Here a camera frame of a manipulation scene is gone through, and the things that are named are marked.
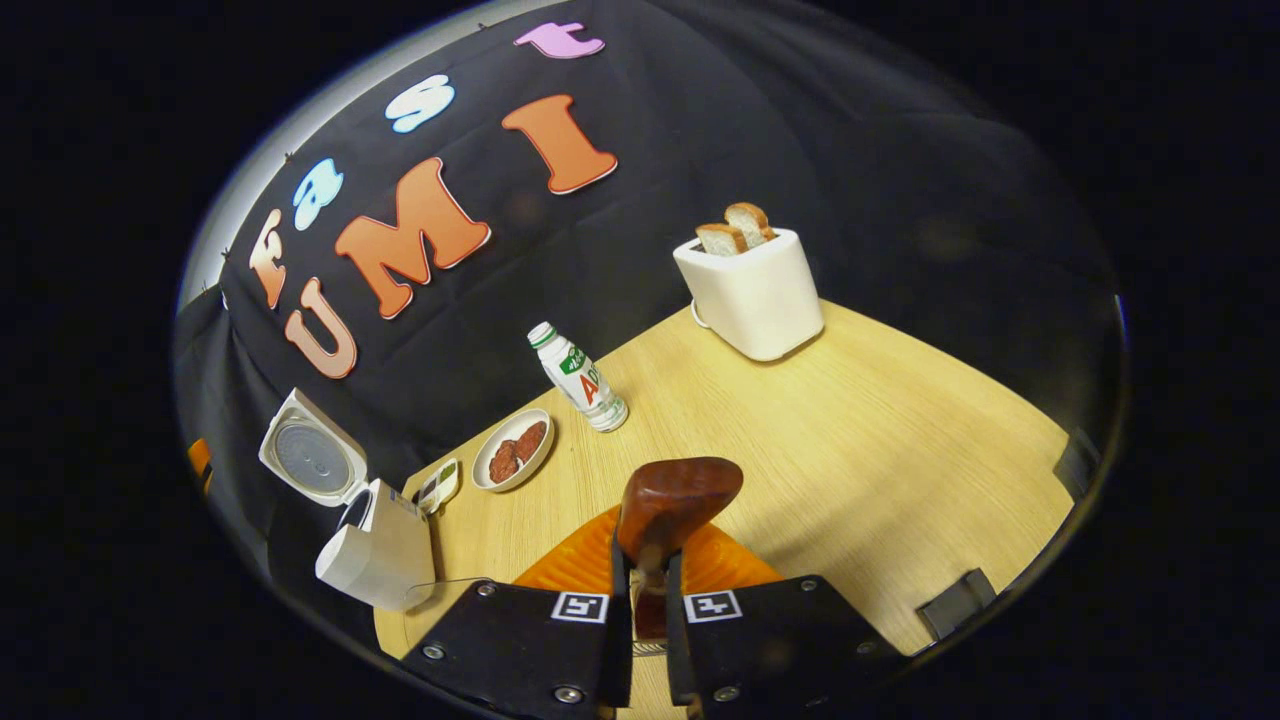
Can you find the white bottle with green label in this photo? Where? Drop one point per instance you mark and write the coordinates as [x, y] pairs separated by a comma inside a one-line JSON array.
[[580, 380]]

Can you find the white toaster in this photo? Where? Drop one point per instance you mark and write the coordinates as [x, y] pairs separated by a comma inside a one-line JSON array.
[[755, 300]]

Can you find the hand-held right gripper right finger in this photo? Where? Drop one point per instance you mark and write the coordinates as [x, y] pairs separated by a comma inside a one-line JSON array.
[[678, 655]]

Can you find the small divided condiment dish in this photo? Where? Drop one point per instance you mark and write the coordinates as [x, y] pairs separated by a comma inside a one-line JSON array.
[[440, 485]]

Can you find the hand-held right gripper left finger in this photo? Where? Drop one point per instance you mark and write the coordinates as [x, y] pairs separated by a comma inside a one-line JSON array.
[[618, 660]]

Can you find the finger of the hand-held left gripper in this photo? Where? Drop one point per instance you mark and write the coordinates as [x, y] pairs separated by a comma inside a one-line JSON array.
[[199, 458]]

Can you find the white oval plate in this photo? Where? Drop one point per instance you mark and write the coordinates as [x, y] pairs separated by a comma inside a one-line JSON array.
[[521, 467]]

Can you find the black backdrop cloth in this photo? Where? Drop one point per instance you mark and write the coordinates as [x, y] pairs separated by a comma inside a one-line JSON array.
[[700, 130]]

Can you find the white rice cooker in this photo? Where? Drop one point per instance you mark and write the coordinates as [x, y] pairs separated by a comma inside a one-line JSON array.
[[385, 560]]

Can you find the brown wooden spoon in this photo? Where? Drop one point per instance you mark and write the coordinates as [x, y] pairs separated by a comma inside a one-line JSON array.
[[675, 500]]

